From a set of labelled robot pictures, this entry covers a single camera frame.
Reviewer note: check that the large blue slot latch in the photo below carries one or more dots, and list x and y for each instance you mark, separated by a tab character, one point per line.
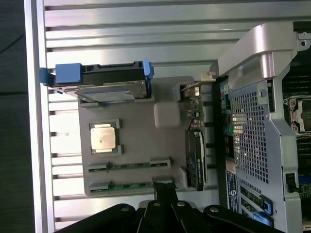
261	218

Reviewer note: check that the metal CPU socket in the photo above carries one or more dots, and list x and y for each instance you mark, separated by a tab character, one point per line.
302	114

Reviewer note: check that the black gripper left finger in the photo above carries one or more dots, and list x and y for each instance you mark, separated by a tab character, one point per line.
150	213

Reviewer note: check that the black graphics card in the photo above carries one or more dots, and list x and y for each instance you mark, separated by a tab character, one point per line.
195	150

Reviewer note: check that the dark blue case label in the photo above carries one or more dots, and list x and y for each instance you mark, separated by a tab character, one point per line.
231	191

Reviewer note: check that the green RAM stick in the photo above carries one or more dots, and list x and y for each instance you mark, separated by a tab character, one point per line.
128	165
131	187

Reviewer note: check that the grey plastic parts rack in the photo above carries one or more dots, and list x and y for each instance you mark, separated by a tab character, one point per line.
141	138

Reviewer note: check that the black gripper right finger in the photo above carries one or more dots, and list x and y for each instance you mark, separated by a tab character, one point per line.
182	216

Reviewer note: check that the green motherboard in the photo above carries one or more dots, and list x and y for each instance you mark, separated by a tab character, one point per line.
303	157

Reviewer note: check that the grey metal PC case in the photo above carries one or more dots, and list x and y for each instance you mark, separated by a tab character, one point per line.
250	136

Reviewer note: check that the small blue slot latch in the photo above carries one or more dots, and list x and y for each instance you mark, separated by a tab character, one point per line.
267	207

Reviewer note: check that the hard disk with blue caddy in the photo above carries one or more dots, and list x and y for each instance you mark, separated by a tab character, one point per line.
109	77

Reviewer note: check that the silver CPU chip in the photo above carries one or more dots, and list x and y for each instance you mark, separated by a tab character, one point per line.
104	138

